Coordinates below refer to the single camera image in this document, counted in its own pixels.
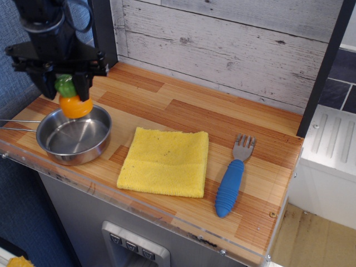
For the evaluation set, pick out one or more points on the stainless steel pan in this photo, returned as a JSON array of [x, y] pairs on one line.
[[73, 142]]

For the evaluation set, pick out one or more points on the black vertical post left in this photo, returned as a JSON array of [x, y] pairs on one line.
[[102, 29]]

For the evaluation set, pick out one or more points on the black vertical post right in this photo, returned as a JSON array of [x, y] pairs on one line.
[[329, 57]]

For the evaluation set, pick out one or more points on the black vertical post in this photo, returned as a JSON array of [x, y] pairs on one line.
[[102, 29], [329, 57]]

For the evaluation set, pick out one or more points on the fork with blue handle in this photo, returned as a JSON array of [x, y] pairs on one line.
[[228, 190]]

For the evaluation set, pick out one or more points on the yellow folded cloth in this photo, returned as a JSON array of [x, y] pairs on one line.
[[166, 163]]

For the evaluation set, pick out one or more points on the silver dispenser panel with buttons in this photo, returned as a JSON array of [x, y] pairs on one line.
[[126, 248]]

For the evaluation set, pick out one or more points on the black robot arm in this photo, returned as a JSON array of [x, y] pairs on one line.
[[44, 14]]

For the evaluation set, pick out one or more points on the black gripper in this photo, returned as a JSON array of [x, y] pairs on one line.
[[59, 47]]

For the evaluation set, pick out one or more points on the white ribbed cabinet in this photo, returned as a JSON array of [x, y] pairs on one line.
[[324, 179]]

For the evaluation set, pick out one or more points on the yellow object bottom left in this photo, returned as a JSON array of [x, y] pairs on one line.
[[19, 262]]

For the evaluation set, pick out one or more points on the orange container with green lid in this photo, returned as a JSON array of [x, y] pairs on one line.
[[69, 100]]

